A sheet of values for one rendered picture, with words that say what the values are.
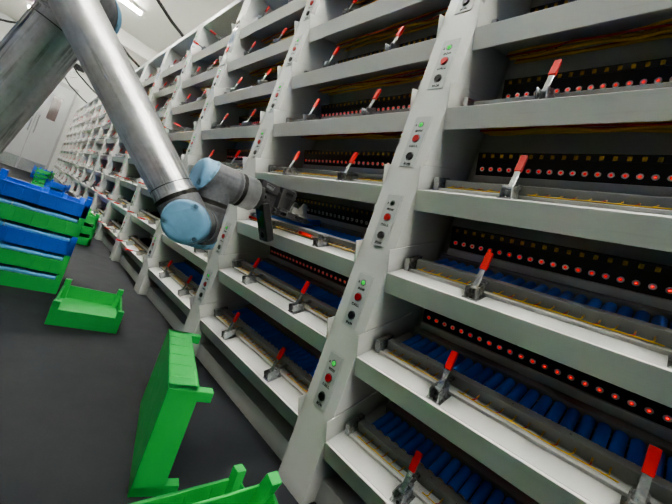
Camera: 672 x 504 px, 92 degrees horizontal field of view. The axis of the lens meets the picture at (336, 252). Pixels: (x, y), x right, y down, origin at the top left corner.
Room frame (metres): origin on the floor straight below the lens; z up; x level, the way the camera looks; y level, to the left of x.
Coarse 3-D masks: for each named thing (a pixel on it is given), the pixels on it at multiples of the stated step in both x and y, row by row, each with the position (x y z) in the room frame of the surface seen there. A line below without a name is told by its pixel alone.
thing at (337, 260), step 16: (240, 208) 1.18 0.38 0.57; (240, 224) 1.17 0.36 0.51; (256, 224) 1.14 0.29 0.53; (336, 224) 1.07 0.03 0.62; (352, 224) 1.03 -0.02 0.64; (288, 240) 0.96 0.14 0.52; (304, 240) 0.94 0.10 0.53; (304, 256) 0.91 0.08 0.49; (320, 256) 0.86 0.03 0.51; (336, 256) 0.81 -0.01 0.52; (352, 256) 0.81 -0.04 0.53; (336, 272) 0.82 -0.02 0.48
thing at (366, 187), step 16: (256, 160) 1.18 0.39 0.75; (272, 160) 1.22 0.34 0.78; (288, 160) 1.27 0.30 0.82; (304, 160) 1.28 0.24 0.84; (320, 160) 1.21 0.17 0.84; (336, 160) 1.15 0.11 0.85; (352, 160) 0.89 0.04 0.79; (368, 160) 1.04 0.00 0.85; (384, 160) 0.99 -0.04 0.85; (256, 176) 1.19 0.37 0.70; (272, 176) 1.11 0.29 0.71; (288, 176) 1.04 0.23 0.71; (304, 176) 1.05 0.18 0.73; (320, 176) 1.00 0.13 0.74; (336, 176) 0.96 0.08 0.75; (352, 176) 0.93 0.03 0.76; (368, 176) 0.89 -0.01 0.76; (384, 176) 0.76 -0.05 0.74; (320, 192) 0.93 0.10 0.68; (336, 192) 0.88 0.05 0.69; (352, 192) 0.84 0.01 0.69; (368, 192) 0.80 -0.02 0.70
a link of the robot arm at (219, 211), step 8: (208, 200) 0.79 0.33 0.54; (208, 208) 0.79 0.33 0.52; (216, 208) 0.80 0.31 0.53; (224, 208) 0.83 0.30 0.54; (216, 216) 0.81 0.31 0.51; (216, 224) 0.78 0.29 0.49; (216, 232) 0.80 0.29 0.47; (208, 240) 0.79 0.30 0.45; (216, 240) 0.84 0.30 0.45; (200, 248) 0.80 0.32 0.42; (208, 248) 0.82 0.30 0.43
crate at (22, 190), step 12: (0, 180) 1.15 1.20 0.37; (12, 180) 1.31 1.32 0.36; (0, 192) 1.16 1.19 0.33; (12, 192) 1.18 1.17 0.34; (24, 192) 1.19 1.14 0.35; (36, 192) 1.21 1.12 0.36; (48, 192) 1.38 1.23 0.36; (36, 204) 1.22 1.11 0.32; (48, 204) 1.24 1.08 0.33; (60, 204) 1.26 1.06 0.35; (72, 204) 1.28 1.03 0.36; (84, 204) 1.45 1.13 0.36; (84, 216) 1.31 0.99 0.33
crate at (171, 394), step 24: (168, 336) 0.80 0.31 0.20; (192, 336) 0.85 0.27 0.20; (168, 360) 0.68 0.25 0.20; (192, 360) 0.71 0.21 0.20; (168, 384) 0.59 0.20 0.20; (192, 384) 0.62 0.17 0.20; (144, 408) 0.75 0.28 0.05; (168, 408) 0.58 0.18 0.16; (192, 408) 0.60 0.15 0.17; (144, 432) 0.64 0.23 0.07; (168, 432) 0.59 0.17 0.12; (144, 456) 0.58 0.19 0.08; (168, 456) 0.60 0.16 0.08; (144, 480) 0.59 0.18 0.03; (168, 480) 0.62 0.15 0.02
